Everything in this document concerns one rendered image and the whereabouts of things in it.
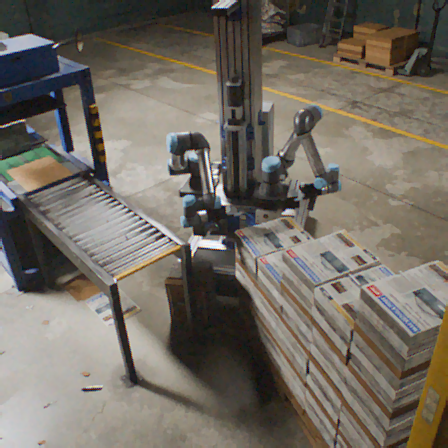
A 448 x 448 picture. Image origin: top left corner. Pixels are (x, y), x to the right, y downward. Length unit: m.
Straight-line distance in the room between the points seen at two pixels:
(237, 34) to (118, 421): 2.40
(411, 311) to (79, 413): 2.10
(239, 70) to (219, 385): 1.95
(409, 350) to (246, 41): 2.09
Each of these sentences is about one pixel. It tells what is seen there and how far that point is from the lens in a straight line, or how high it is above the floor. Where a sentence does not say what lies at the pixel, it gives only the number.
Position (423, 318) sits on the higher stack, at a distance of 1.87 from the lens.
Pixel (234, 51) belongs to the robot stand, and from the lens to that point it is 3.28.
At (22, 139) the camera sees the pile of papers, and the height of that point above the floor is 0.90.
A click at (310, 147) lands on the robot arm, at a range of 3.10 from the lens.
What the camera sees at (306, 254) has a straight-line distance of 2.45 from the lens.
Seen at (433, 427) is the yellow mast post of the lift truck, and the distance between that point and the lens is 1.54.
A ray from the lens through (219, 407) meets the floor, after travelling 3.16.
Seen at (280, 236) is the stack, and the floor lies 0.83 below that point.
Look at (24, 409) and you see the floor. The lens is 3.42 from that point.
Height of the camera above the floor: 2.53
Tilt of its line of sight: 33 degrees down
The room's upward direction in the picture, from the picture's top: 4 degrees counter-clockwise
